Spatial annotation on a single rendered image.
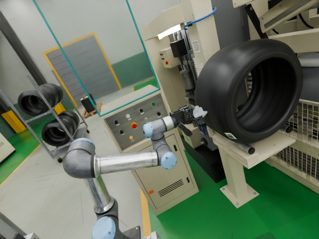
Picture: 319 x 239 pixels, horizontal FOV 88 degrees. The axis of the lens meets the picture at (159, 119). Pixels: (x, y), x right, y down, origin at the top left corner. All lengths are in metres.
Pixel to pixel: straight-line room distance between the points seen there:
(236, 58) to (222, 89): 0.16
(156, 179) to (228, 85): 1.21
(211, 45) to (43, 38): 9.81
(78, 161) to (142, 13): 9.47
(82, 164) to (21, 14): 10.42
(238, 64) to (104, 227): 1.01
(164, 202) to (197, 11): 1.74
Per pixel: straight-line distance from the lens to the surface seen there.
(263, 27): 1.37
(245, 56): 0.92
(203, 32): 1.20
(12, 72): 11.41
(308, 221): 1.95
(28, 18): 10.84
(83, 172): 0.75
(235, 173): 1.76
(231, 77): 0.87
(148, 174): 1.70
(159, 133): 0.84
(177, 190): 1.96
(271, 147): 1.29
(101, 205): 1.05
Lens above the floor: 1.63
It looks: 24 degrees down
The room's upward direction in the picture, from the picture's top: 22 degrees counter-clockwise
